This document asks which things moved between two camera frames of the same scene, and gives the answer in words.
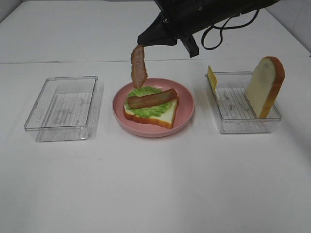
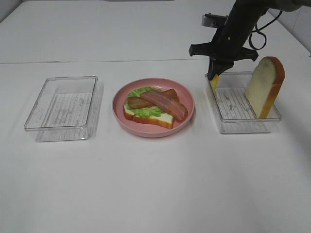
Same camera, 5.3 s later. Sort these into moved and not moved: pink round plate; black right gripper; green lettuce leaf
Moved: black right gripper
Not moved: green lettuce leaf; pink round plate
